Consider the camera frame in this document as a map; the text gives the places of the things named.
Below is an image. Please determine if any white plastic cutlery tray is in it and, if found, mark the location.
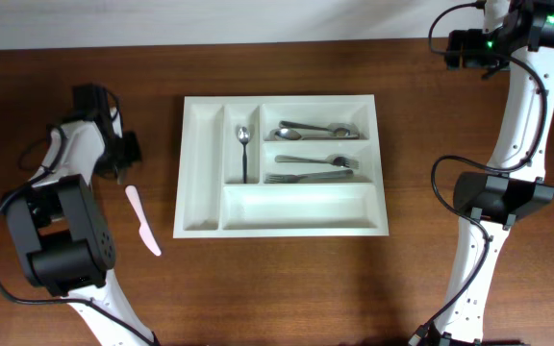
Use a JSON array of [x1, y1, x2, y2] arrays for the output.
[[173, 95, 389, 238]]

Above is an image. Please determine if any pink plastic knife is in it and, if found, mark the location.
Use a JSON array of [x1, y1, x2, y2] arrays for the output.
[[124, 185, 163, 257]]

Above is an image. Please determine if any small bent metal spoon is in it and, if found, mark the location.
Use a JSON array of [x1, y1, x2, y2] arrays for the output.
[[237, 126, 251, 184]]

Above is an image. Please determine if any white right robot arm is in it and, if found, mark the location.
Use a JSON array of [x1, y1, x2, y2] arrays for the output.
[[409, 0, 554, 345]]

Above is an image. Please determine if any large silver spoon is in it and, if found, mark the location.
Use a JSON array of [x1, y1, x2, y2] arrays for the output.
[[272, 128, 360, 140], [279, 121, 359, 137]]

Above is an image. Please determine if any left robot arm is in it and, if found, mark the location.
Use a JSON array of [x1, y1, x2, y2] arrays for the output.
[[0, 120, 158, 345]]

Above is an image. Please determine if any silver fork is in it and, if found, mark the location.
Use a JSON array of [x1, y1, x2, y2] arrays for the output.
[[264, 169, 354, 184], [274, 155, 360, 169]]

